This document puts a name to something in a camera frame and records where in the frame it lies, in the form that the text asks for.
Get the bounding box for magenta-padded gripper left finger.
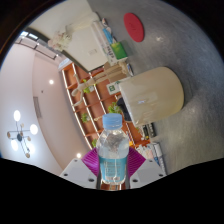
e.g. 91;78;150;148
59;147;101;190

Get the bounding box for window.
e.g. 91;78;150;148
19;30;40;41

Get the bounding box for cream cup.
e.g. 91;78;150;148
118;66;185;126

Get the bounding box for dark book stack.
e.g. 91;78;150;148
137;122;158;140

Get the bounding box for flat round red coaster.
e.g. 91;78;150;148
123;12;145;43

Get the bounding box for black track light rail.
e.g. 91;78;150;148
14;34;60;61

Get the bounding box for recessed ceiling spotlights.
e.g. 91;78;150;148
48;78;83;160

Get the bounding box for white book stack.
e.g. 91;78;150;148
91;19;115;46

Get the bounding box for clear blue-capped water bottle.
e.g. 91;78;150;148
95;113;130;186

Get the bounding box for green tissue box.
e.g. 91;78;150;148
108;40;130;66

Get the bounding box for wooden shelf unit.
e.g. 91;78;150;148
60;61;152;152

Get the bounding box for ceiling air vent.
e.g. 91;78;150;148
32;96;44;120

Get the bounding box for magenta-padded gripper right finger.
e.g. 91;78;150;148
126;146;167;190

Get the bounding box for branched ceiling lamp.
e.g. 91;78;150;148
6;109;39;160

